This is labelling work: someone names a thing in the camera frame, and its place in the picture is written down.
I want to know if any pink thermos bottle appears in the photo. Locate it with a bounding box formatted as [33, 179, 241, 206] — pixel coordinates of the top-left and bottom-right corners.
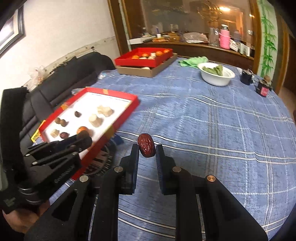
[219, 24, 230, 50]

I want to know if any black leather sofa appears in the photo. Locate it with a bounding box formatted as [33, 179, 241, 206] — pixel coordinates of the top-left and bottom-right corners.
[20, 52, 115, 151]

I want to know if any glass pitcher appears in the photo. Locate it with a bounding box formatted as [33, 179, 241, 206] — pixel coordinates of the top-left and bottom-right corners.
[209, 28, 220, 47]

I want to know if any light green cloth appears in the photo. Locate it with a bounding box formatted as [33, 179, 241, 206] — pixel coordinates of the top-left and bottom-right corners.
[179, 56, 208, 68]

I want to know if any red box with fruits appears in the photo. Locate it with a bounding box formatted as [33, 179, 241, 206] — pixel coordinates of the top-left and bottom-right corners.
[114, 47, 173, 68]

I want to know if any picture frame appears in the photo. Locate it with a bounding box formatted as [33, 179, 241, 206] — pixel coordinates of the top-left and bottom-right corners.
[0, 6, 25, 57]

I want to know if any red tray white inside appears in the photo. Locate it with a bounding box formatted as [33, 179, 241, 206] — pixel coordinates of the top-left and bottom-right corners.
[39, 87, 139, 180]

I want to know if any small orange mandarin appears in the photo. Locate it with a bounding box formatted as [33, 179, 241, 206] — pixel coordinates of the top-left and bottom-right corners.
[76, 126, 89, 134]

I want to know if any black cup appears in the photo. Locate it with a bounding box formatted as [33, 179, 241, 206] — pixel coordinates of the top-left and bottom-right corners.
[240, 69, 253, 85]

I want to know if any beige cake cube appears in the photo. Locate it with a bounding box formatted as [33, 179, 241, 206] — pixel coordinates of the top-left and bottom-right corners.
[50, 129, 60, 138]

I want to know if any beige cake piece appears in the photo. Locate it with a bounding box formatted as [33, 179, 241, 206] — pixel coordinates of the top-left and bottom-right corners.
[97, 106, 114, 117]
[89, 114, 103, 128]

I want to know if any white bowl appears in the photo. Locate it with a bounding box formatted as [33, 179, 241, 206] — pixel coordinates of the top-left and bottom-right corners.
[198, 62, 235, 87]

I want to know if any left hand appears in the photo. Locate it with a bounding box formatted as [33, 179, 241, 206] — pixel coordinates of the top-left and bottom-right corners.
[3, 200, 50, 233]

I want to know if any blue plaid tablecloth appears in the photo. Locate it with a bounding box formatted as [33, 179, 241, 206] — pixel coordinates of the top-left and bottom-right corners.
[94, 61, 295, 238]

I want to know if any brown longan fruit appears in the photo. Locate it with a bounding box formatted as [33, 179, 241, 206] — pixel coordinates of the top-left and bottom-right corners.
[55, 118, 61, 124]

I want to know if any dark jar red label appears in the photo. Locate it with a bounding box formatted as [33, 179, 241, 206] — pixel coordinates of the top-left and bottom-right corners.
[255, 75, 272, 97]

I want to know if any yellow leaflet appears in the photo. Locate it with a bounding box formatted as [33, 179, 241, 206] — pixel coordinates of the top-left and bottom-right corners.
[31, 120, 46, 143]

